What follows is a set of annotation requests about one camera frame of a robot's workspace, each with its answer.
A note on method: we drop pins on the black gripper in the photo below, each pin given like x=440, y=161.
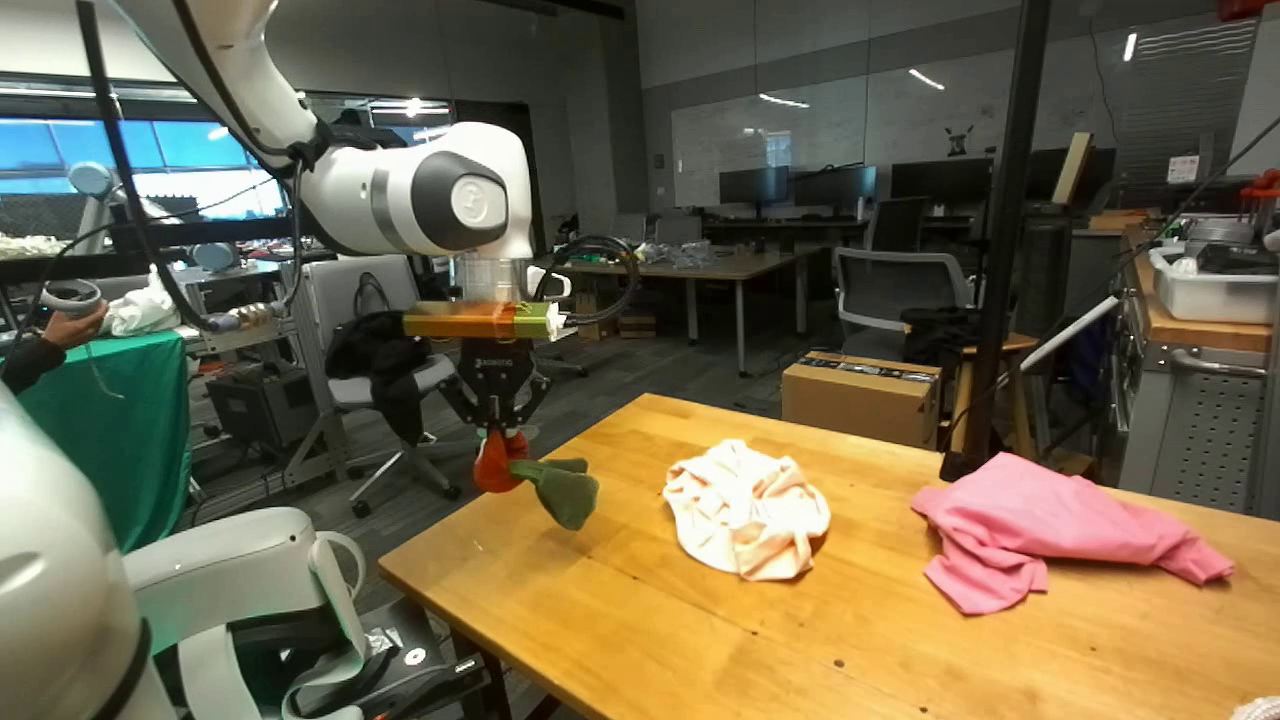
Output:
x=501, y=363

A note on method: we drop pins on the red plush vegetable green leaves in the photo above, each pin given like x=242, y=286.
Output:
x=562, y=488

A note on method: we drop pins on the pink cloth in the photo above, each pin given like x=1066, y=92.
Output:
x=1043, y=524

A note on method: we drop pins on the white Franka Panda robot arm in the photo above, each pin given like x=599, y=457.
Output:
x=440, y=203

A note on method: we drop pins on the person's dark sleeved forearm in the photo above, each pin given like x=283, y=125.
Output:
x=24, y=363

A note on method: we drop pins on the person's hand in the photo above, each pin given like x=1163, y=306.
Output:
x=70, y=326

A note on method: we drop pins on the black office chair with bag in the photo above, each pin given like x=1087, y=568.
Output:
x=381, y=363

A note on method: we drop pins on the long office desk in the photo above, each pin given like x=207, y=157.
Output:
x=720, y=274

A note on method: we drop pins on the pale peach cloth with label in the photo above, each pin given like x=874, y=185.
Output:
x=746, y=512

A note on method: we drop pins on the large plain cardboard box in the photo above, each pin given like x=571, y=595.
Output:
x=862, y=394

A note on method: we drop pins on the green table cover cloth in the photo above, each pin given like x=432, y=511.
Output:
x=115, y=427

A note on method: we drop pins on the grey mesh office chair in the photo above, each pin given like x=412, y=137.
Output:
x=892, y=294

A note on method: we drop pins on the row of black monitors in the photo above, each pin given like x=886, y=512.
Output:
x=854, y=181

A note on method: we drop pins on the white metal pole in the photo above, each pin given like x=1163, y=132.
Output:
x=1066, y=333

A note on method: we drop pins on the workbench with wooden top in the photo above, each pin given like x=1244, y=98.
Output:
x=1201, y=400

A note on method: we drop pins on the white plastic bin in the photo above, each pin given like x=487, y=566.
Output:
x=1205, y=286

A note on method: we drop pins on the black post with base plate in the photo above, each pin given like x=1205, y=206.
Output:
x=995, y=267

